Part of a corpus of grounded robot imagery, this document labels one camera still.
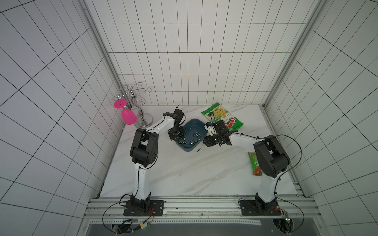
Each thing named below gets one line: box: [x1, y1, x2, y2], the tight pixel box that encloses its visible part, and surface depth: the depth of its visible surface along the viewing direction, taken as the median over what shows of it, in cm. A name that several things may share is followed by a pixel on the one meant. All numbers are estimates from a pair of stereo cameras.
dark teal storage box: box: [174, 118, 208, 152], surface depth 103 cm
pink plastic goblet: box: [113, 98, 137, 126], surface depth 89 cm
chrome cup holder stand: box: [112, 82, 154, 129], surface depth 92 cm
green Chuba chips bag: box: [201, 102, 244, 131], surface depth 113 cm
